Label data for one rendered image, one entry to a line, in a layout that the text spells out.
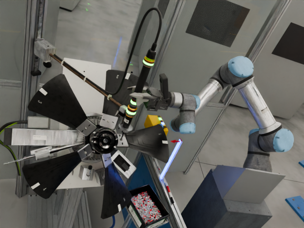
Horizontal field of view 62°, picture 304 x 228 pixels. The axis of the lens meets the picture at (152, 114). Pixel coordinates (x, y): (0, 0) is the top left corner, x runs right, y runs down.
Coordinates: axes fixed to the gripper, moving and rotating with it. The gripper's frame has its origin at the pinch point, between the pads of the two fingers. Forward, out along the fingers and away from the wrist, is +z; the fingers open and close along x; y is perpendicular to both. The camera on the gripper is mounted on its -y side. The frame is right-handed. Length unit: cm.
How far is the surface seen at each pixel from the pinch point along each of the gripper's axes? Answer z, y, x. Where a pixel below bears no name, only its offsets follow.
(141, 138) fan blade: -14.3, 27.5, 0.1
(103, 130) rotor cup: 7.7, 20.9, -2.4
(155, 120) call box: -38, 39, 31
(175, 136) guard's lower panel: -93, 87, 70
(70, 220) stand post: 7, 113, 9
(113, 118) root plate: 1.9, 19.9, 5.1
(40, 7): 37, -8, 55
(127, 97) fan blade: -3.9, 10.2, 10.1
